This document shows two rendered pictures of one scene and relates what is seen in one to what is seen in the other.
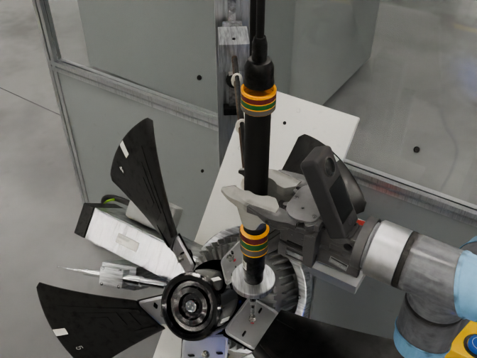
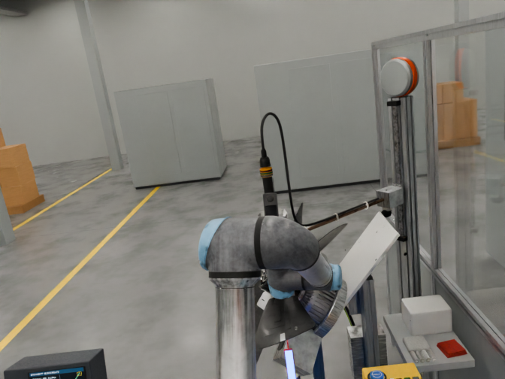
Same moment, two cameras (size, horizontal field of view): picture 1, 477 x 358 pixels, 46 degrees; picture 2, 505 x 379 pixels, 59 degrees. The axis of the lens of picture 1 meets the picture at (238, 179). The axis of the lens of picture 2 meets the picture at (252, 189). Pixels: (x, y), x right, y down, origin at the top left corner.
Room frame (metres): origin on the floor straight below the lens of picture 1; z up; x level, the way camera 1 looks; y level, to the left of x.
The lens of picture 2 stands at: (-0.18, -1.30, 1.99)
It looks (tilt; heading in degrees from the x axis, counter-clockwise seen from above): 15 degrees down; 61
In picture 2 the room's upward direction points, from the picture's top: 8 degrees counter-clockwise
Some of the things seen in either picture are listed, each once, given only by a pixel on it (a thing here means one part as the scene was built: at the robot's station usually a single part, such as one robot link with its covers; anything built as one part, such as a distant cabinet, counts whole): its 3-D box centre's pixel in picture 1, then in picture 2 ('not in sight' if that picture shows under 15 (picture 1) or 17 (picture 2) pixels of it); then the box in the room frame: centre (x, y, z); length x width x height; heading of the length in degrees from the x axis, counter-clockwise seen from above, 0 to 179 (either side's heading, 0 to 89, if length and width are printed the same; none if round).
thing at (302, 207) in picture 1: (326, 231); not in sight; (0.52, -0.12, 1.48); 0.12 x 0.08 x 0.09; 58
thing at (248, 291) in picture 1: (253, 257); not in sight; (0.59, -0.02, 1.35); 0.09 x 0.07 x 0.10; 3
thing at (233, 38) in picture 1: (233, 47); (391, 196); (1.20, 0.01, 1.39); 0.10 x 0.07 x 0.08; 3
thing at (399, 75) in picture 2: not in sight; (399, 77); (1.30, 0.02, 1.88); 0.17 x 0.15 x 0.16; 58
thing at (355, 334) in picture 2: not in sight; (367, 352); (0.98, -0.01, 0.73); 0.15 x 0.09 x 0.22; 148
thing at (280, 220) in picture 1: (280, 212); not in sight; (0.53, -0.06, 1.50); 0.09 x 0.05 x 0.02; 69
